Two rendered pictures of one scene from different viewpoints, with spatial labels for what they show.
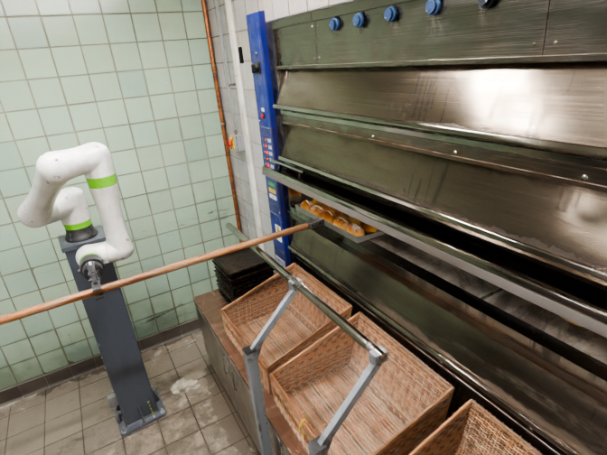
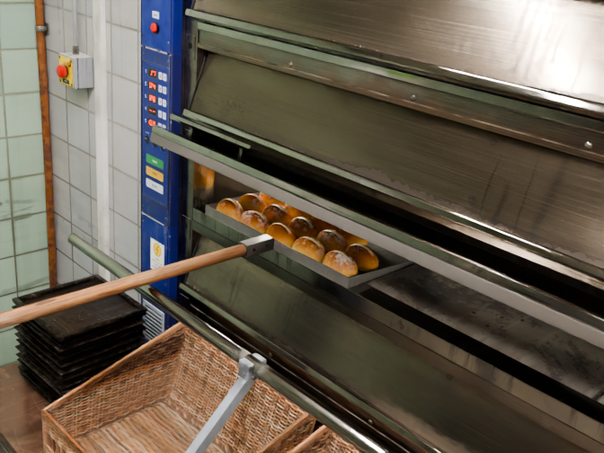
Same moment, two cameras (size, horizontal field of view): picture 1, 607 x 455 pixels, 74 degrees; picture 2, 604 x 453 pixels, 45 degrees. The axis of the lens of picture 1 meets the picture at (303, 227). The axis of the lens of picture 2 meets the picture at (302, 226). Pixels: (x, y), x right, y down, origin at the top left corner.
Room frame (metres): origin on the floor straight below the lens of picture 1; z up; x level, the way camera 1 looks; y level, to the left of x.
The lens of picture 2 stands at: (0.14, 0.34, 1.95)
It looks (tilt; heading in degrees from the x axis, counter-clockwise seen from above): 22 degrees down; 343
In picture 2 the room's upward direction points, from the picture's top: 5 degrees clockwise
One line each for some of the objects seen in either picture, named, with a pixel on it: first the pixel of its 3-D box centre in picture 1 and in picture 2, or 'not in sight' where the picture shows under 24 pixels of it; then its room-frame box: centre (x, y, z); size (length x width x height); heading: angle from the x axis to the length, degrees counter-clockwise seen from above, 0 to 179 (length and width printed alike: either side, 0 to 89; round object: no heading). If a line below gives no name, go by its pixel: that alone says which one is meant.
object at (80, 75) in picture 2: (237, 142); (75, 70); (2.61, 0.38, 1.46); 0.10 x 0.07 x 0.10; 28
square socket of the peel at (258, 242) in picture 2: (314, 223); (256, 245); (1.78, -0.06, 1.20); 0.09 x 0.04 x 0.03; 118
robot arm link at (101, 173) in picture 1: (97, 163); not in sight; (1.68, 0.84, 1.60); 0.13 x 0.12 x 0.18; 145
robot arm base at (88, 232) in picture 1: (79, 227); not in sight; (1.92, 1.14, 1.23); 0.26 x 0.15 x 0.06; 32
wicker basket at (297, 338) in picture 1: (284, 320); (177, 430); (1.70, 0.14, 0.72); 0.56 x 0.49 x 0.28; 29
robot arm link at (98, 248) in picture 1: (91, 257); not in sight; (1.62, 0.95, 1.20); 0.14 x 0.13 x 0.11; 29
